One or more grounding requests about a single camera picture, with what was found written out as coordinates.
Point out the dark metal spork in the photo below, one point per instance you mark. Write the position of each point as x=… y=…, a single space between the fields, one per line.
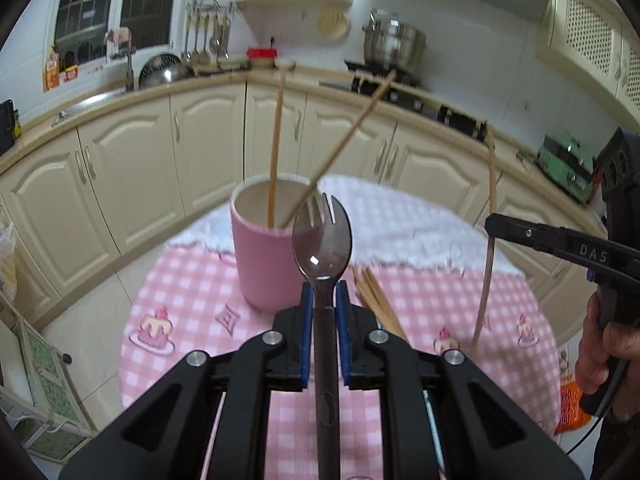
x=322 y=240

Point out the pink checkered tablecloth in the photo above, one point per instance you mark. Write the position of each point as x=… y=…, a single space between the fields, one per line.
x=200 y=290

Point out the cream base kitchen cabinets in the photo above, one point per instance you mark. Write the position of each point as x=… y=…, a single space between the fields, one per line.
x=135 y=160

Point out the red lidded container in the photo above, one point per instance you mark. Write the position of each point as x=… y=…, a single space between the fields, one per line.
x=261 y=53

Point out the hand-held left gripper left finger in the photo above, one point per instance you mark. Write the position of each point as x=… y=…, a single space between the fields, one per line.
x=306 y=340

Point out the wall rack with ladles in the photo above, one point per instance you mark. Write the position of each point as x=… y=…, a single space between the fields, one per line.
x=205 y=30

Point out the white rack with green panels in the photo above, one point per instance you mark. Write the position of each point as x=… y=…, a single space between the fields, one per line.
x=45 y=380

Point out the round woven wall trivet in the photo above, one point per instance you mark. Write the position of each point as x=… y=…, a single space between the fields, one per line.
x=333 y=23

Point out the green countertop appliance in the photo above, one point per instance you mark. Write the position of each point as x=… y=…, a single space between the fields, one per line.
x=565 y=162

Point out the pink cup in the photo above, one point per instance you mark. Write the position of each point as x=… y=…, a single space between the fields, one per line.
x=260 y=260

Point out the pink rag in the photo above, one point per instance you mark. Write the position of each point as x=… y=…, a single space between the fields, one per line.
x=120 y=37

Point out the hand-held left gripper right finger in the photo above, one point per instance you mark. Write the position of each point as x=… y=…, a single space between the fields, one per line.
x=342 y=332

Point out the steel mixing bowl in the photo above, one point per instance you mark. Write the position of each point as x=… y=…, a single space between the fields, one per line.
x=162 y=70

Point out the clear plastic bag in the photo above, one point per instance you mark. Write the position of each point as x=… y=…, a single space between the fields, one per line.
x=7 y=260

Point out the dark kitchen window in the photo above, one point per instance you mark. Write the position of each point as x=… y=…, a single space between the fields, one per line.
x=145 y=0

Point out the person's right hand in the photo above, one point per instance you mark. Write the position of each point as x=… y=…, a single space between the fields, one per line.
x=625 y=345

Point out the orange bag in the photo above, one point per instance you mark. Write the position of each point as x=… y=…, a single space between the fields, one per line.
x=570 y=405

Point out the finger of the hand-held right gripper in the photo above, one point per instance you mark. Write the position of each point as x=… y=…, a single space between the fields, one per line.
x=528 y=237

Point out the cream lattice corner wall cabinets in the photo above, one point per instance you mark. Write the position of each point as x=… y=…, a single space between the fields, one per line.
x=590 y=35

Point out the black gas stove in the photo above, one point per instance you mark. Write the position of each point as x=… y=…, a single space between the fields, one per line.
x=415 y=97

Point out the steel kitchen sink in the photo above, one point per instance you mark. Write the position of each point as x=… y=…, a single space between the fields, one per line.
x=90 y=105

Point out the white fringed cloth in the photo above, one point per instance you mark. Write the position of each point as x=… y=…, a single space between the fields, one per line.
x=400 y=225

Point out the small red and white box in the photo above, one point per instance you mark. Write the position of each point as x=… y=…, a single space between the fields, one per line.
x=71 y=74

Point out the steel stock pot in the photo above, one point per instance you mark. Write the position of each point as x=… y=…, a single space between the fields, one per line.
x=392 y=40

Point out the kitchen faucet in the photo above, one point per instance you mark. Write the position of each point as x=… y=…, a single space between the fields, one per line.
x=129 y=70

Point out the orange packet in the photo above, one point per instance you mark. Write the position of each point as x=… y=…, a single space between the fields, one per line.
x=51 y=70

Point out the black countertop device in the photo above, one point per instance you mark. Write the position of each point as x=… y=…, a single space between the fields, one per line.
x=6 y=127

